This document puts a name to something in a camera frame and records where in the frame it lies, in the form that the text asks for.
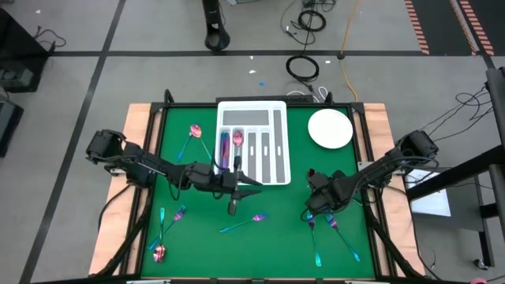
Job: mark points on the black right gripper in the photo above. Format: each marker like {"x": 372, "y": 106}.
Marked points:
{"x": 329, "y": 195}

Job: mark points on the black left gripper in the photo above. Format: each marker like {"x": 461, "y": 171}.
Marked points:
{"x": 217, "y": 179}

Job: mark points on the iridescent rainbow fork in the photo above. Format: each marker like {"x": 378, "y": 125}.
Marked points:
{"x": 316, "y": 258}
{"x": 180, "y": 213}
{"x": 206, "y": 150}
{"x": 332, "y": 222}
{"x": 259, "y": 217}

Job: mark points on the white plastic cutlery tray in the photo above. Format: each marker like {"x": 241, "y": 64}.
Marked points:
{"x": 256, "y": 129}

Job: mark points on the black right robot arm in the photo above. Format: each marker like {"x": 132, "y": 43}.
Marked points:
{"x": 378, "y": 169}

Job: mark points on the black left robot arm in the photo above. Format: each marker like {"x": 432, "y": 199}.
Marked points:
{"x": 138, "y": 163}

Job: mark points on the white round plate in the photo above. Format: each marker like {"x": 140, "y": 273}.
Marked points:
{"x": 330, "y": 129}

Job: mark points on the green table mat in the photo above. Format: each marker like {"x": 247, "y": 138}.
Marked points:
{"x": 276, "y": 244}

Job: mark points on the black power strip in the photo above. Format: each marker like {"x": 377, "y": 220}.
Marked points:
{"x": 300, "y": 98}

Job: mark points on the white paper sheet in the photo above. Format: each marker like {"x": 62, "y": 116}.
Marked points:
{"x": 434, "y": 203}

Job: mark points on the black caster wheel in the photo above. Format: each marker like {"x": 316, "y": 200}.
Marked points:
{"x": 479, "y": 264}

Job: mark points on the black cylindrical floor stand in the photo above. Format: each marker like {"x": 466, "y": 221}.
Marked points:
{"x": 211, "y": 16}

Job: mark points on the pink object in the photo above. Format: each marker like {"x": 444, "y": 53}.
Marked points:
{"x": 478, "y": 281}

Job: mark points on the dark equipment case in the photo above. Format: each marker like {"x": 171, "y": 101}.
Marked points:
{"x": 8, "y": 126}

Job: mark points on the grey box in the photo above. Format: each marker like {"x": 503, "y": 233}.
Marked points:
{"x": 16, "y": 77}

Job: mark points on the black cabinet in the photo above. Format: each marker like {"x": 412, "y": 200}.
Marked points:
{"x": 19, "y": 47}

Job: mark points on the black aluminium table frame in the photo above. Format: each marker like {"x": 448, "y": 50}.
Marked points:
{"x": 343, "y": 105}

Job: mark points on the silver metal bracket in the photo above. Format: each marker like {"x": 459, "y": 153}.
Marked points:
{"x": 367, "y": 282}
{"x": 148, "y": 281}

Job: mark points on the black metal cart frame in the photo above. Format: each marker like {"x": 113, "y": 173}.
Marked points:
{"x": 498, "y": 118}

